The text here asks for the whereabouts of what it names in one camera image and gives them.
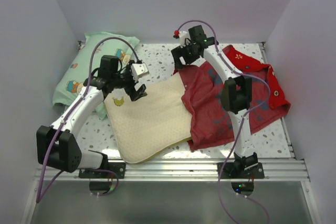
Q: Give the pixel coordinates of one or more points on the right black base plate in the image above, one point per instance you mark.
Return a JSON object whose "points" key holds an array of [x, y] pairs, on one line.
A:
{"points": [[229, 171]]}

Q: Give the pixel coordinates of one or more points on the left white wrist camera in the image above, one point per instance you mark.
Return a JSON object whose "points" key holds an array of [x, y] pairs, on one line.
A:
{"points": [[139, 70]]}

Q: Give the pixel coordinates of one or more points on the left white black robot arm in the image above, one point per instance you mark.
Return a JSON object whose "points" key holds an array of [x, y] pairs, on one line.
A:
{"points": [[57, 145]]}

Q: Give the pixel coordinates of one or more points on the cream quilted pillow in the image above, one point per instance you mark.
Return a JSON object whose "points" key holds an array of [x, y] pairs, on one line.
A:
{"points": [[151, 124]]}

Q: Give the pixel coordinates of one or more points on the red pillowcase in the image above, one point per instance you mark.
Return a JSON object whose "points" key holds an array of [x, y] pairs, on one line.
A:
{"points": [[209, 100]]}

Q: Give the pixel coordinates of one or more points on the aluminium mounting rail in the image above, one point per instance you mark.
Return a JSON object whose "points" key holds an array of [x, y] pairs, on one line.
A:
{"points": [[207, 170]]}

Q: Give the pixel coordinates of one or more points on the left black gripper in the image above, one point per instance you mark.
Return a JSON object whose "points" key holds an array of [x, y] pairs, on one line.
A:
{"points": [[131, 90]]}

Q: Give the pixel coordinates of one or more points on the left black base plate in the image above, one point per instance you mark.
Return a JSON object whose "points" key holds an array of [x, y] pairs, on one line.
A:
{"points": [[111, 170]]}

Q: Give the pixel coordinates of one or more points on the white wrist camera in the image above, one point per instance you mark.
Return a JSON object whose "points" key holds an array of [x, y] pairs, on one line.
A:
{"points": [[139, 70], [182, 36]]}

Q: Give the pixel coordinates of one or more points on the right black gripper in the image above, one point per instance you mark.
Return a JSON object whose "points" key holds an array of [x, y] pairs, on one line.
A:
{"points": [[179, 52]]}

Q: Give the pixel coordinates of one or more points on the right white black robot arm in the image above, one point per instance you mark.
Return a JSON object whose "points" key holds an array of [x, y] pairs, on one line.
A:
{"points": [[236, 94]]}

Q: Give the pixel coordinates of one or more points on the green cartoon pillow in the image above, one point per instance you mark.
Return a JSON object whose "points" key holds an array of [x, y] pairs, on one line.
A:
{"points": [[88, 59]]}

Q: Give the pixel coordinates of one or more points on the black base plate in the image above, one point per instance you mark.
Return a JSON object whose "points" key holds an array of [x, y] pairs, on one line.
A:
{"points": [[229, 171], [111, 170]]}

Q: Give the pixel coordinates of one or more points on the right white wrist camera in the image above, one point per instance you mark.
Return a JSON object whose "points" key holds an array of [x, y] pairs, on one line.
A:
{"points": [[182, 36]]}

